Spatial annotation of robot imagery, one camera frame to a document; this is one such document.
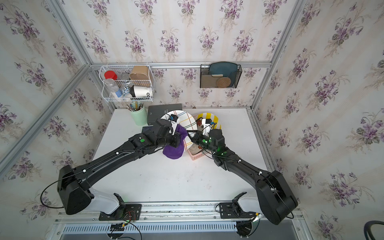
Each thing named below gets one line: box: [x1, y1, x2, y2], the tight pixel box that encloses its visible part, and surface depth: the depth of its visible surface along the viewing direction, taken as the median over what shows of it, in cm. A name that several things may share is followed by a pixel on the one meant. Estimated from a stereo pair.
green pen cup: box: [126, 101, 147, 126], surface depth 106 cm
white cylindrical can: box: [133, 85, 152, 98], surface depth 95 cm
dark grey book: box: [147, 103, 183, 126], surface depth 117 cm
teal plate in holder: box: [209, 62, 238, 87], surface depth 95 cm
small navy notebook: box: [141, 126, 154, 134], surface depth 109 cm
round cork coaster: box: [216, 77, 232, 88], surface depth 100 cm
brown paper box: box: [129, 65, 150, 80], surface depth 92 cm
